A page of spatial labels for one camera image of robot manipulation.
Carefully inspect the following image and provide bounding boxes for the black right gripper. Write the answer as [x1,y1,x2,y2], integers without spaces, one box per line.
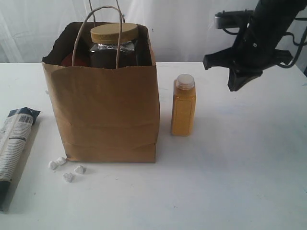
[203,14,294,92]

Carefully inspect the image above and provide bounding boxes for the yellow juice bottle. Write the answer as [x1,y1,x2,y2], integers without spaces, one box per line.
[171,74,196,137]

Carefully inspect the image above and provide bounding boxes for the clear nut jar gold lid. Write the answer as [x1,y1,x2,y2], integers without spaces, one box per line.
[89,23,139,69]

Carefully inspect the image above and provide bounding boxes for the small brown paper pouch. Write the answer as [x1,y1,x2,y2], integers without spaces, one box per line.
[59,54,91,68]

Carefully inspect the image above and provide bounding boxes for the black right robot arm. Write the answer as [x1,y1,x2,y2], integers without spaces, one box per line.
[203,0,307,92]

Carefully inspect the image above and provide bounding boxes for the large brown paper bag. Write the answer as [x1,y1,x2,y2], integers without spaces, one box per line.
[42,20,160,163]

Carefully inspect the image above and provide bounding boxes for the white backdrop curtain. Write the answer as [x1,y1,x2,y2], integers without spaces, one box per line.
[0,0,257,63]

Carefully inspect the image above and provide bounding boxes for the white crumpled pellet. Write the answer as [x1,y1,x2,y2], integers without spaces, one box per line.
[63,172,74,183]
[74,165,86,174]
[56,157,67,166]
[48,161,58,170]

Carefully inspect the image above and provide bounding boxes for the dark blue pasta packet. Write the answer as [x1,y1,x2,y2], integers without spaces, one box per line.
[0,107,41,212]

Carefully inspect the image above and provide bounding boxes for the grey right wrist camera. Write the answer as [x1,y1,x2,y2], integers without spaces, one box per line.
[214,10,254,29]

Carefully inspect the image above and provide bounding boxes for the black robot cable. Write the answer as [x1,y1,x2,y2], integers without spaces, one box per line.
[222,16,307,69]

